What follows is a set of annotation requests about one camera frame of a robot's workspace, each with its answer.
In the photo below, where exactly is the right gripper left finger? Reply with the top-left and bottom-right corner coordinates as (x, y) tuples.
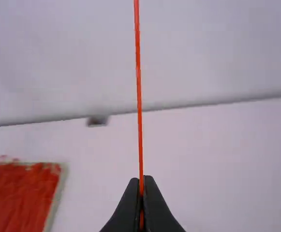
(99, 177), (141, 232)

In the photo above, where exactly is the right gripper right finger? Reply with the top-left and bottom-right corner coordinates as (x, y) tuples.
(142, 174), (187, 232)

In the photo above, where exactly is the orange cable tie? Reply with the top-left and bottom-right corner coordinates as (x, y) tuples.
(133, 0), (147, 232)

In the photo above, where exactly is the pale tray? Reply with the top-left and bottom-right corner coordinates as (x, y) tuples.
(0, 160), (70, 232)

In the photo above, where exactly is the row of orange cable ties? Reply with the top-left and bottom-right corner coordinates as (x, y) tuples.
(0, 155), (62, 232)

